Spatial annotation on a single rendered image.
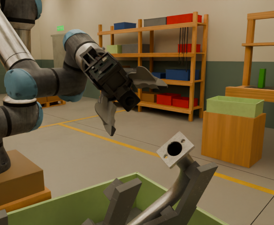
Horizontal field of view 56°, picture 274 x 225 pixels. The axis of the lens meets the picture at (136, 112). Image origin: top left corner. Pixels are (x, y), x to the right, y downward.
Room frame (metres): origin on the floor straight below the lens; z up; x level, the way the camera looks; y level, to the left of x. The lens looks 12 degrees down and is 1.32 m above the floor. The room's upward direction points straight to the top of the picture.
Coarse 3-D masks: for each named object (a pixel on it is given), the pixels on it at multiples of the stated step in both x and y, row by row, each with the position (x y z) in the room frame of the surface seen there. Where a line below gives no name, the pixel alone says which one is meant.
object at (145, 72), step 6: (138, 66) 0.53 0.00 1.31; (132, 72) 0.56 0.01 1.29; (138, 72) 0.55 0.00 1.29; (144, 72) 0.54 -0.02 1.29; (150, 72) 0.54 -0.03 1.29; (132, 78) 0.57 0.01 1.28; (138, 78) 0.56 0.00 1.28; (144, 78) 0.55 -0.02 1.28; (150, 78) 0.55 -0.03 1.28; (156, 78) 0.55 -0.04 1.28; (138, 84) 0.56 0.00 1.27; (144, 84) 0.56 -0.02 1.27; (150, 84) 0.55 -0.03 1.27; (156, 84) 0.54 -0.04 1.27; (162, 84) 0.53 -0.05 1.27
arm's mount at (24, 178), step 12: (12, 156) 0.99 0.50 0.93; (24, 156) 0.99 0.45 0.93; (12, 168) 0.88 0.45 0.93; (24, 168) 0.88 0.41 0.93; (36, 168) 0.88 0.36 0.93; (0, 180) 0.78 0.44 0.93; (12, 180) 0.80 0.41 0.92; (24, 180) 0.82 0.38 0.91; (36, 180) 0.85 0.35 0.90; (0, 192) 0.77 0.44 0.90; (12, 192) 0.79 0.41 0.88; (24, 192) 0.82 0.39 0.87; (36, 192) 0.85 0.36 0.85; (0, 204) 0.77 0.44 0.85
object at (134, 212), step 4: (132, 208) 0.75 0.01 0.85; (136, 208) 0.75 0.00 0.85; (132, 212) 0.73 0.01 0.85; (136, 212) 0.73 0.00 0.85; (140, 212) 0.73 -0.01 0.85; (128, 216) 0.71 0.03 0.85; (132, 216) 0.71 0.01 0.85; (136, 216) 0.71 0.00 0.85; (128, 220) 0.69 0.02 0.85; (96, 224) 0.67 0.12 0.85; (100, 224) 0.67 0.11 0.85
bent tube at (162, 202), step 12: (180, 132) 0.43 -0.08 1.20; (168, 144) 0.43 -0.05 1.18; (180, 144) 0.43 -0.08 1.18; (192, 144) 0.41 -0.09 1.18; (168, 156) 0.41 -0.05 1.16; (180, 156) 0.40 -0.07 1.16; (180, 168) 0.45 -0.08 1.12; (180, 180) 0.48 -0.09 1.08; (168, 192) 0.49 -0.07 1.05; (180, 192) 0.48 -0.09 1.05; (156, 204) 0.48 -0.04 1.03; (168, 204) 0.48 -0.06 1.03; (144, 216) 0.47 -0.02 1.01; (156, 216) 0.47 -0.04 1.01
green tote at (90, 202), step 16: (128, 176) 0.75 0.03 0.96; (144, 176) 0.75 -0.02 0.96; (80, 192) 0.66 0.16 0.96; (96, 192) 0.69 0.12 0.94; (144, 192) 0.74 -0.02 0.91; (160, 192) 0.68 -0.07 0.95; (32, 208) 0.58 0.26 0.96; (48, 208) 0.61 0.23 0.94; (64, 208) 0.63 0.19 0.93; (80, 208) 0.66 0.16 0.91; (96, 208) 0.69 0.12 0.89; (144, 208) 0.74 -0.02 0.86; (16, 224) 0.56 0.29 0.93; (32, 224) 0.58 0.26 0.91; (48, 224) 0.60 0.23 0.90; (64, 224) 0.63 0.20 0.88; (80, 224) 0.66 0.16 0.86; (192, 224) 0.58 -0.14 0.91; (208, 224) 0.54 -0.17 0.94; (224, 224) 0.51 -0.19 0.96
